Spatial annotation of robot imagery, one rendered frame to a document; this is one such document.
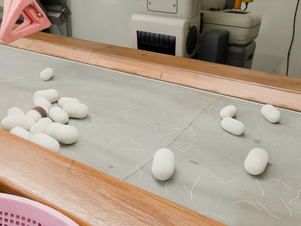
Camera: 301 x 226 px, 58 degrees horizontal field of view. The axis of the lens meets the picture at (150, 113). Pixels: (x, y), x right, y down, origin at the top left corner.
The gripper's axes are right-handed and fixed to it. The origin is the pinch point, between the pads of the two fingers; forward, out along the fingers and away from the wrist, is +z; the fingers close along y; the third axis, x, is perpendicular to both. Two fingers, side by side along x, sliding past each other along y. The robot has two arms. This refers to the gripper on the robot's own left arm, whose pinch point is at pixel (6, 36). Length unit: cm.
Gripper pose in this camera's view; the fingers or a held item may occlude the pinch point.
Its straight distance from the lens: 48.3
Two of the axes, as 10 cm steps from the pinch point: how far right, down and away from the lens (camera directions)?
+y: 8.8, 2.6, -4.0
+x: 2.5, 4.7, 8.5
